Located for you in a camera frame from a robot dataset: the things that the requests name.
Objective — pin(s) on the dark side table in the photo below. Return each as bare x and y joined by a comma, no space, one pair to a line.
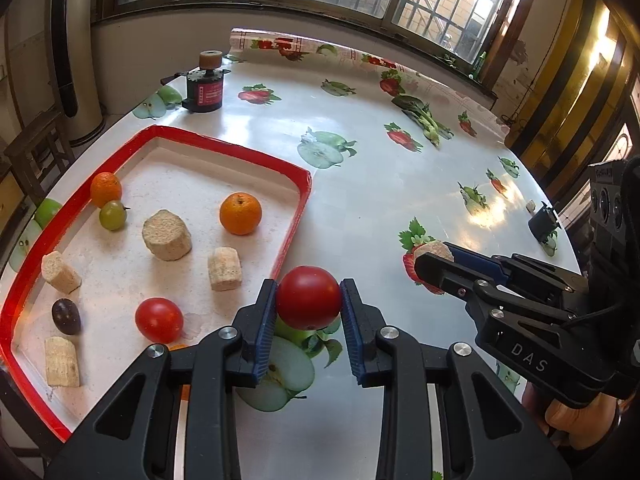
172,79

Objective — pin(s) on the white tower air conditioner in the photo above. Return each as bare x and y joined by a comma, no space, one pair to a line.
75,60

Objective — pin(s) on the cork disc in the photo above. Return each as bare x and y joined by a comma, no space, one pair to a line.
210,60

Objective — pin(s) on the yellow wooden door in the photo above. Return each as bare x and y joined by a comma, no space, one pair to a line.
575,85

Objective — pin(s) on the dark purple plum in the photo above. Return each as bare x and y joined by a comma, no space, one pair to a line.
66,316

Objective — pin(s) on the red rimmed tray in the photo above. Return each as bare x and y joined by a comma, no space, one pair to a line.
125,280

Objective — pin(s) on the small orange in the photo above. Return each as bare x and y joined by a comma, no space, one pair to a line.
106,189

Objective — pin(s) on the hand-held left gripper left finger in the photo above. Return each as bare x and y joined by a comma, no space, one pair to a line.
265,332

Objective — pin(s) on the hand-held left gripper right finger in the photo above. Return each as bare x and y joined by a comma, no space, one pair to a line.
350,332

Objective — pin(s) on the green grape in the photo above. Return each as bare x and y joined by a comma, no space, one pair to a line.
112,215

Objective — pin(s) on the large orange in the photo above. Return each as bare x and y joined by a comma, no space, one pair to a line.
240,213

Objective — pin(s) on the short cork block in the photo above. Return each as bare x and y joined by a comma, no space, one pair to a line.
62,362
224,268
61,272

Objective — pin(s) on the black cylindrical motor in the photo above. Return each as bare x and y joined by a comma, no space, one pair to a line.
202,91

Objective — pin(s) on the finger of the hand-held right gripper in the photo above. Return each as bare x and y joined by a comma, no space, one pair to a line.
440,275
475,260

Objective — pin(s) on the wooden stool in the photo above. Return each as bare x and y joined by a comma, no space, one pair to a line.
37,145

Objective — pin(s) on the large round cork block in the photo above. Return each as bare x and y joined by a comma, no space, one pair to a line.
166,236

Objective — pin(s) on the red tomato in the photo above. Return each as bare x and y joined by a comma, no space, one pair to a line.
159,320
309,297

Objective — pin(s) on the fruit printed tablecloth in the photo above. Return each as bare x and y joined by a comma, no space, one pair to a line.
380,170

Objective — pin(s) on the small cork piece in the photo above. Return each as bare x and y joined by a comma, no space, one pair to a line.
434,250

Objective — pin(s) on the person's right hand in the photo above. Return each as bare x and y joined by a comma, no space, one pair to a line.
580,420

